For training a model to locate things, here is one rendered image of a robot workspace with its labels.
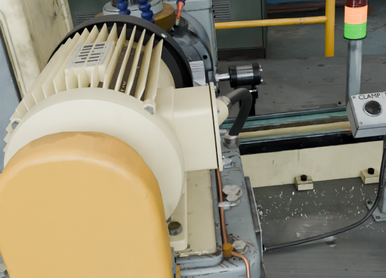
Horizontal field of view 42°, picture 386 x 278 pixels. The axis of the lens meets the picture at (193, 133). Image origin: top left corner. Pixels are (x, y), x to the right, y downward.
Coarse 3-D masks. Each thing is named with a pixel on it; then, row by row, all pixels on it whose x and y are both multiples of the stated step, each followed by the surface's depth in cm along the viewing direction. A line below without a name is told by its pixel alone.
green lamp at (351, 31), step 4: (348, 24) 140; (352, 24) 139; (356, 24) 139; (360, 24) 139; (364, 24) 140; (348, 28) 141; (352, 28) 140; (356, 28) 140; (360, 28) 140; (364, 28) 140; (344, 32) 144; (348, 32) 141; (352, 32) 140; (356, 32) 140; (360, 32) 140; (364, 32) 141; (348, 36) 142; (352, 36) 141; (356, 36) 141; (360, 36) 141; (364, 36) 142
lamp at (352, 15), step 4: (348, 8) 138; (352, 8) 137; (356, 8) 137; (360, 8) 137; (364, 8) 137; (348, 12) 139; (352, 12) 138; (356, 12) 137; (360, 12) 137; (364, 12) 138; (348, 16) 139; (352, 16) 138; (356, 16) 138; (360, 16) 138; (364, 16) 138; (348, 20) 140; (352, 20) 139; (356, 20) 138; (360, 20) 139; (364, 20) 139
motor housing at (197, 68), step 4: (192, 64) 115; (196, 64) 115; (200, 64) 115; (192, 68) 114; (196, 68) 114; (200, 68) 114; (192, 72) 113; (196, 72) 112; (200, 72) 112; (192, 76) 113; (196, 76) 113; (200, 76) 113; (204, 76) 114; (196, 80) 113
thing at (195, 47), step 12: (180, 24) 130; (192, 24) 135; (180, 36) 129; (192, 36) 129; (204, 36) 137; (192, 48) 130; (204, 48) 130; (192, 60) 132; (204, 60) 132; (204, 72) 134
